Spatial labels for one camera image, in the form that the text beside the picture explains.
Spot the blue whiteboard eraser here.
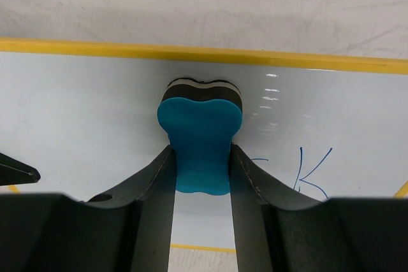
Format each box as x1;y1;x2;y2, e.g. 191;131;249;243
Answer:
157;78;243;196

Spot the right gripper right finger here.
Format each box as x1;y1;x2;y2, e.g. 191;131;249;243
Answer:
229;145;407;271

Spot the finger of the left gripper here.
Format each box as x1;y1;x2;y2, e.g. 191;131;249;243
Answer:
0;154;40;186

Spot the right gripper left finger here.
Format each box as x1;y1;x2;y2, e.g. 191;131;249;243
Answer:
1;147;176;271

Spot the yellow framed whiteboard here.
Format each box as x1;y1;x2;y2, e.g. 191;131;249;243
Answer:
0;36;408;254

